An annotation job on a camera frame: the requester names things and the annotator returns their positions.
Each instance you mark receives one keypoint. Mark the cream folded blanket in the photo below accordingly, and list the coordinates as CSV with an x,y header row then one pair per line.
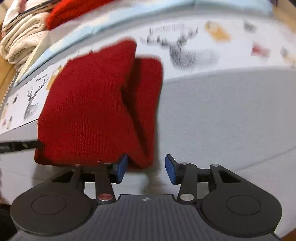
x,y
23,38

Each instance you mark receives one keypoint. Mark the bright red folded blanket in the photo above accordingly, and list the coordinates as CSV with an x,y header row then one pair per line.
x,y
67,10

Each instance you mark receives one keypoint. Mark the light blue folded sheet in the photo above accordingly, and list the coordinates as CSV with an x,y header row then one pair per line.
x,y
89,24

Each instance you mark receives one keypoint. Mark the wooden bed side rail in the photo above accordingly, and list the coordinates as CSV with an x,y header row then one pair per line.
x,y
284,10

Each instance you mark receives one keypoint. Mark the printed grey bed sheet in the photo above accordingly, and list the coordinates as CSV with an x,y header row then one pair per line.
x,y
228,97

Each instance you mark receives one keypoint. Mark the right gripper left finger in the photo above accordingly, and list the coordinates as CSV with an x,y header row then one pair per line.
x,y
103,176

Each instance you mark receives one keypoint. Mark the dark red knit sweater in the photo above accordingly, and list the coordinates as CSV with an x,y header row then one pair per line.
x,y
100,107

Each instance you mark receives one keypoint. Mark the wooden headboard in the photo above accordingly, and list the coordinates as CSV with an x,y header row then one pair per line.
x,y
7,73

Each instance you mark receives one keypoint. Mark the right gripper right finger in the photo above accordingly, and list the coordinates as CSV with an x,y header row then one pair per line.
x,y
186,175

